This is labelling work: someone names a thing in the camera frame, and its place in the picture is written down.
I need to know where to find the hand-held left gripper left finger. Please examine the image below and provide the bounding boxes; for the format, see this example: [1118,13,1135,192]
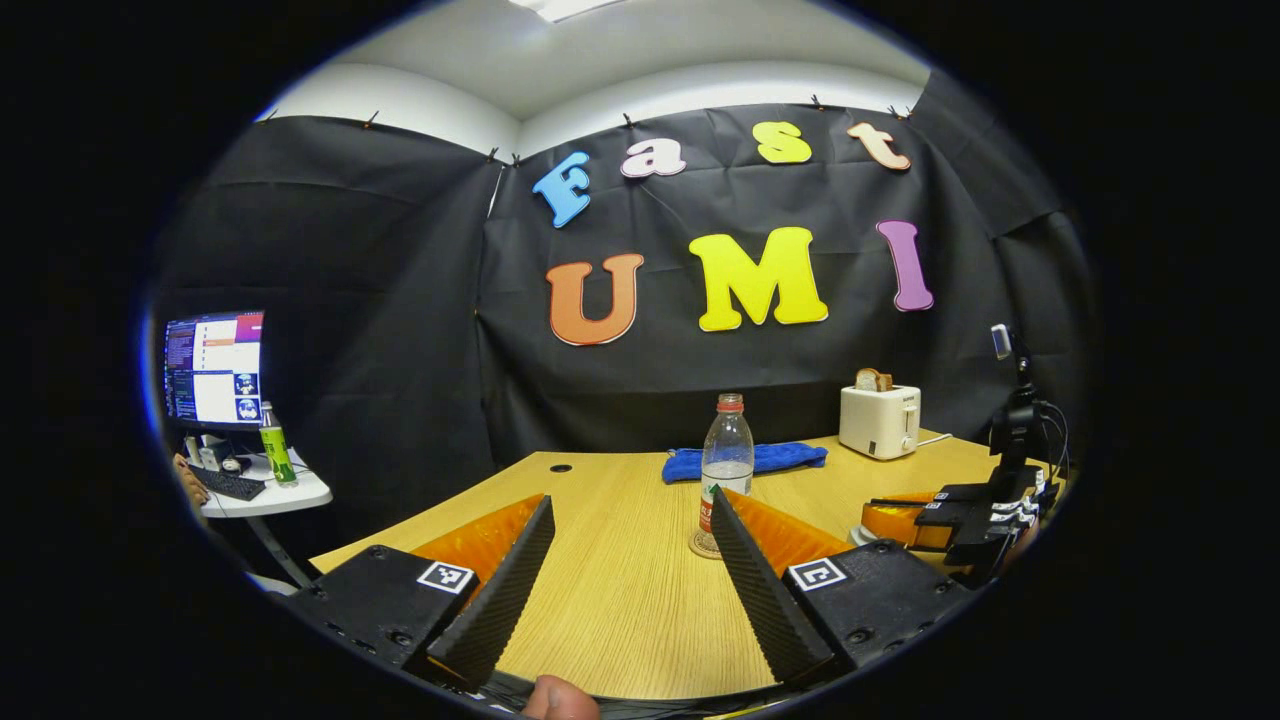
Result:
[288,493,557,693]

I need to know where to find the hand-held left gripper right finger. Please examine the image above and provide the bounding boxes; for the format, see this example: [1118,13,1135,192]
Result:
[710,486,973,689]

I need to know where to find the clear plastic water bottle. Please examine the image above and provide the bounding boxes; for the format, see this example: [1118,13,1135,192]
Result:
[698,393,755,536]

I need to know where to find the green bottle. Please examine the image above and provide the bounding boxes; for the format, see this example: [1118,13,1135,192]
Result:
[259,401,298,488]

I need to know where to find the white toaster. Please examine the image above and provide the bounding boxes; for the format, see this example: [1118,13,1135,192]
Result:
[839,385,922,461]

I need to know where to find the blue towel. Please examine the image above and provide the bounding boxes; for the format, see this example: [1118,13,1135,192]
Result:
[661,442,830,485]

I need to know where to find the white side table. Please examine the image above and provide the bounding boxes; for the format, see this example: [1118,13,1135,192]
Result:
[195,445,334,586]

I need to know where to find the black keyboard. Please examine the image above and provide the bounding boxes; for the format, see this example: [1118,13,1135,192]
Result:
[188,462,268,502]

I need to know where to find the black backdrop cloth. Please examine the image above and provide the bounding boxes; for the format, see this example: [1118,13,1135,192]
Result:
[150,70,1096,576]

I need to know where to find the computer monitor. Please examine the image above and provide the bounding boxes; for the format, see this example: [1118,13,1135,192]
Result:
[163,310,266,431]

